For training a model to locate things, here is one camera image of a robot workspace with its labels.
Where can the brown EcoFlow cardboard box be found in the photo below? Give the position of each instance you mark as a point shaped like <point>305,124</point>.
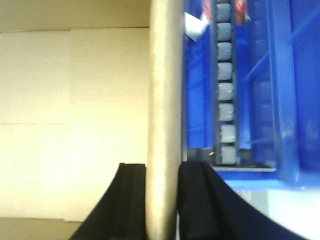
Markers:
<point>84,86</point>

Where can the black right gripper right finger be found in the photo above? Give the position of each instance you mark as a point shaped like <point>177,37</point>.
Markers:
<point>226,205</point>

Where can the red white striped barrier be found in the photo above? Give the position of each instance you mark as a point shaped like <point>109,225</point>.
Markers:
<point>241,14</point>

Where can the blue bin right side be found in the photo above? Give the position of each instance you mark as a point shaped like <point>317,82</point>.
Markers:
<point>277,54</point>

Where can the grey roller track right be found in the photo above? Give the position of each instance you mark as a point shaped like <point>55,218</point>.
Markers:
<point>224,83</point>

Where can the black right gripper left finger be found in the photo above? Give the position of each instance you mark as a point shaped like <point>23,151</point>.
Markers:
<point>120,213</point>

